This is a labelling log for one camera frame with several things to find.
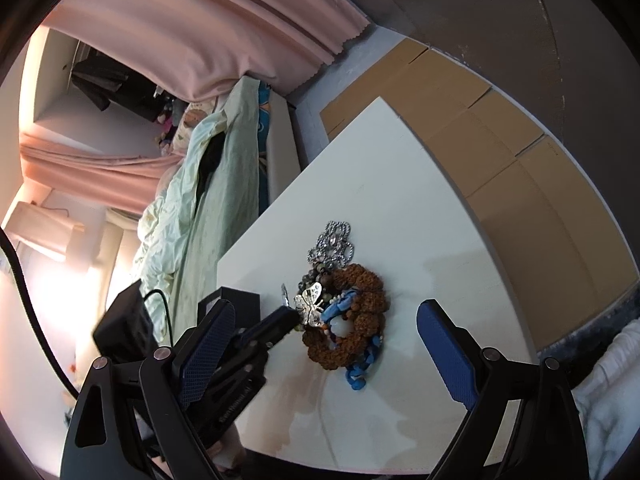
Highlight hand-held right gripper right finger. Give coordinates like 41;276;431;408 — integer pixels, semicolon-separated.
416;299;592;480

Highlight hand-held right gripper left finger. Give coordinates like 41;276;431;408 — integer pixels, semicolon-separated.
60;300;237;480

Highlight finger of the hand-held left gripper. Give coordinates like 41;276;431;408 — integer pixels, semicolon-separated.
232;306;302;356

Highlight black jewelry box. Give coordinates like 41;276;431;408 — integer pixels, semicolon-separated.
197;286;262;333

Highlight silver butterfly hair clip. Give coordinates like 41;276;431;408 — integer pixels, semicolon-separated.
280;281;325;329

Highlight blue bead necklace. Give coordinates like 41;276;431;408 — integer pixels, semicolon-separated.
320;287;386;392

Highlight brown seed bead bracelet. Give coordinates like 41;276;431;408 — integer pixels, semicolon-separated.
301;263;388;372

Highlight silver rhinestone necklace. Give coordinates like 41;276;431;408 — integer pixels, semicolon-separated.
307;220;355;267

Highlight person's left hand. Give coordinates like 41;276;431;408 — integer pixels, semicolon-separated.
207;427;248;473

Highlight bed with green sheet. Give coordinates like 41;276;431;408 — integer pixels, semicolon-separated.
131;77;303;341

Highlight white table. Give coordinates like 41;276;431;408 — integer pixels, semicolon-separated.
216;97;538;476

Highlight dark grey shaggy rug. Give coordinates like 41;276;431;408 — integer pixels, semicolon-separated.
540;300;640;391

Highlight light green duvet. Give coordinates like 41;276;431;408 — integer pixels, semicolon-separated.
131;80;261;281

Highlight white fabric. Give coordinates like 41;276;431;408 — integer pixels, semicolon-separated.
570;317;640;480

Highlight black garment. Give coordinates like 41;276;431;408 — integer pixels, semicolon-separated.
195;132;228;201

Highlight flattened cardboard sheet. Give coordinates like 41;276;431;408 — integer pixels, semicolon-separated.
320;39;640;353

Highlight cream printed pillow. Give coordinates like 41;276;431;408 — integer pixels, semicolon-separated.
172;100;221;153

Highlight pink curtain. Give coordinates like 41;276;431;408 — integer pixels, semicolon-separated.
20;132;186;216
50;0;373;103

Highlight pile of plush toys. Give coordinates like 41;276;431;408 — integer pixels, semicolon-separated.
155;105;183;150

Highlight hanging dark clothes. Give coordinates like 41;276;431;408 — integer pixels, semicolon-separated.
70;57;173;123

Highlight thin black cable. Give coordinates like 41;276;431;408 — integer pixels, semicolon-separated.
141;287;177;348

